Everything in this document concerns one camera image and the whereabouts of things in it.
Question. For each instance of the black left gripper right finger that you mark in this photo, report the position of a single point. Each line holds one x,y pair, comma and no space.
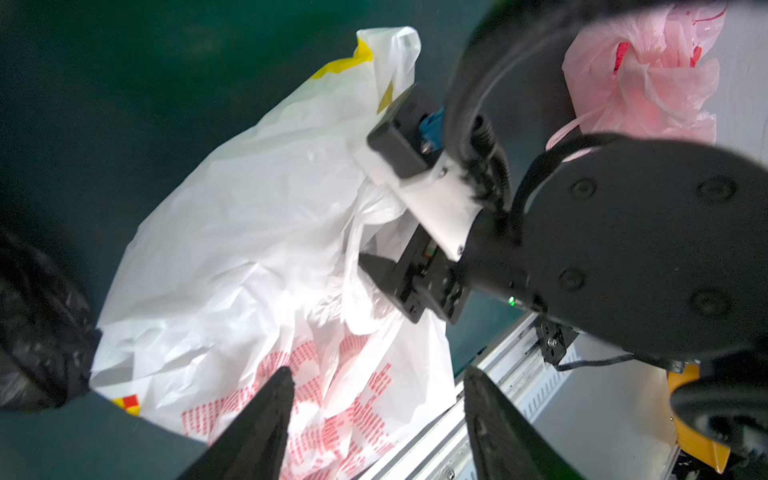
504,444

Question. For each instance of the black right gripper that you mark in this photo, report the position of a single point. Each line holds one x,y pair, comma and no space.
422,279

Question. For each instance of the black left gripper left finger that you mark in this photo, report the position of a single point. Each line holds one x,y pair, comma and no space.
254,445

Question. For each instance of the white printed plastic bag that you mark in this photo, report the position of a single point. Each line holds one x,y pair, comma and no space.
251,264

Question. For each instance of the black plastic bag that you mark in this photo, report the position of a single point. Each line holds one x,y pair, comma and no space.
48,335

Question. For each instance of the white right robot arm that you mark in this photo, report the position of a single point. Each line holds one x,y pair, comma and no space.
655,246

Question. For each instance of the pink plastic bag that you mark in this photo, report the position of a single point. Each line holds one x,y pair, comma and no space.
646,75

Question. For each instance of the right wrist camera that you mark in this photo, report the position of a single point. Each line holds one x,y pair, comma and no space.
431,185

